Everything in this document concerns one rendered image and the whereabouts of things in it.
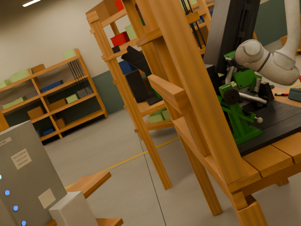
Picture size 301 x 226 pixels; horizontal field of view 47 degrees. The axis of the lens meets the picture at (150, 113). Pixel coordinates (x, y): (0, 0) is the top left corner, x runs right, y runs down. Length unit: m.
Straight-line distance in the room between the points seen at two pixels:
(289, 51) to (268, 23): 10.29
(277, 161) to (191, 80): 0.47
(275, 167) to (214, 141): 0.27
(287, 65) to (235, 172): 0.52
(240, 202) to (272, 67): 0.59
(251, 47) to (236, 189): 0.59
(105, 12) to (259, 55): 4.45
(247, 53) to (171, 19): 0.42
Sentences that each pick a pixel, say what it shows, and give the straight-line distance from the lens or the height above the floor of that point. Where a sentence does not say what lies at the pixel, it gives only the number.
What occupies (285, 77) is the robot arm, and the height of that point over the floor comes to 1.13.
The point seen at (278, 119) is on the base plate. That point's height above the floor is 0.90.
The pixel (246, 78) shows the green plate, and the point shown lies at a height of 1.11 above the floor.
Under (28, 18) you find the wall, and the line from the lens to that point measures 11.20.
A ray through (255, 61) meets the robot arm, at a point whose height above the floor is 1.25.
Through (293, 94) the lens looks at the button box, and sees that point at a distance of 2.08.
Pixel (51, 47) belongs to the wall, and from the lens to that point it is 11.03.
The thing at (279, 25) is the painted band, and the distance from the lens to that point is 12.07.
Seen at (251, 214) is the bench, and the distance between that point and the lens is 1.49.
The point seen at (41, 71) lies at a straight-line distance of 10.48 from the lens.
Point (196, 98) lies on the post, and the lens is 1.30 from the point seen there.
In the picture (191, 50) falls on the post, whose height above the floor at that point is 1.41.
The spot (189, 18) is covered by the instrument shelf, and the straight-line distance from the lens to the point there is 1.59.
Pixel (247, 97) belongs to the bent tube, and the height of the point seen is 1.02.
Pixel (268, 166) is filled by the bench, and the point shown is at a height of 0.88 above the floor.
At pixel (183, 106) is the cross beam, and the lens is 1.39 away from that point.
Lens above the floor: 1.49
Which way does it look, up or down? 10 degrees down
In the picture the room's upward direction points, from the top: 24 degrees counter-clockwise
